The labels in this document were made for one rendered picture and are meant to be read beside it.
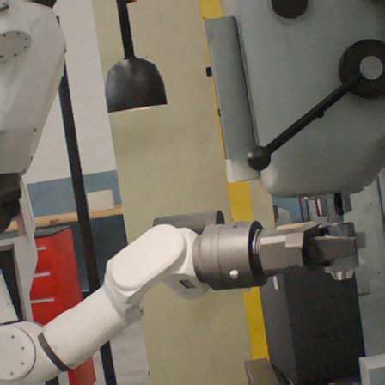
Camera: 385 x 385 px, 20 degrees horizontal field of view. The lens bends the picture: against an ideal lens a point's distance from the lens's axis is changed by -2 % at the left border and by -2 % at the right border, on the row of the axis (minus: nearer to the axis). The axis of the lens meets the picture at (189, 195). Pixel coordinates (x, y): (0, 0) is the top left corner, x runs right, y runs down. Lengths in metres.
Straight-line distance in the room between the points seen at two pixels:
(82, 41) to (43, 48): 8.76
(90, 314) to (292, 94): 0.42
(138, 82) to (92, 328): 0.38
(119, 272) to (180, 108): 1.69
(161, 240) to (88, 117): 8.98
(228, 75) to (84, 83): 9.06
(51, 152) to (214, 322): 7.38
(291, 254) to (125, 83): 0.31
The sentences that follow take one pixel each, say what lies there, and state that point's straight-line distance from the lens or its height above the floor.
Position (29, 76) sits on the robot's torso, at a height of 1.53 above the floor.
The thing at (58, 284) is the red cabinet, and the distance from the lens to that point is 5.94.
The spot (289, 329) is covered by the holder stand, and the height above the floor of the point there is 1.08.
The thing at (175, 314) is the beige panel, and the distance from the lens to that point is 3.17.
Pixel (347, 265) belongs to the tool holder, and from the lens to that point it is 1.42.
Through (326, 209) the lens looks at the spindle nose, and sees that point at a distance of 1.41.
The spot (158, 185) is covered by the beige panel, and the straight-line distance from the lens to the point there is 3.14.
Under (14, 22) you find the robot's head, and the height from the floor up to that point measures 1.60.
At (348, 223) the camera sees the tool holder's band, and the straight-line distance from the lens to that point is 1.42.
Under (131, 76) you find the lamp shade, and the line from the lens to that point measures 1.29.
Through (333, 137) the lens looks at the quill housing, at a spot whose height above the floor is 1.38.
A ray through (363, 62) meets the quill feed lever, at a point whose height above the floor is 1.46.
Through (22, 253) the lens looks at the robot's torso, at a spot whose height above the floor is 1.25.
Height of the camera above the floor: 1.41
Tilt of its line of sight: 3 degrees down
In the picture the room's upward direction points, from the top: 9 degrees counter-clockwise
